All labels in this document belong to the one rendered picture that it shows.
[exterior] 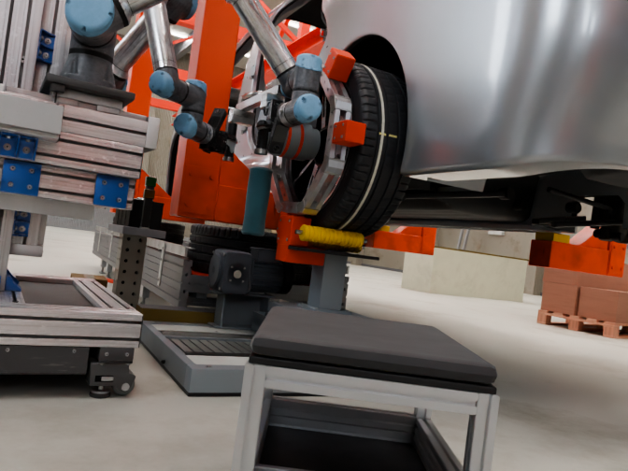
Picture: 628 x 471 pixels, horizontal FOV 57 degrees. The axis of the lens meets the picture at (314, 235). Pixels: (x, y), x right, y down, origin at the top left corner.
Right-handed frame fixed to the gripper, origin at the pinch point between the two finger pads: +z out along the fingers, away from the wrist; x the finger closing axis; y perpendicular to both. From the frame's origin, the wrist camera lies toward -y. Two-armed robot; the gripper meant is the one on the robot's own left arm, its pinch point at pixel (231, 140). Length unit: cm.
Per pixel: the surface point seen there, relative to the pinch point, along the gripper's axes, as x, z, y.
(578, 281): 171, 396, 38
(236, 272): 3, 14, 51
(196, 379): 26, -51, 78
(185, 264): -28, 26, 51
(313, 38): -169, 517, -237
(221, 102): -18.0, 21.8, -20.1
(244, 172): -8.8, 33.3, 7.8
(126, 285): -47, 12, 63
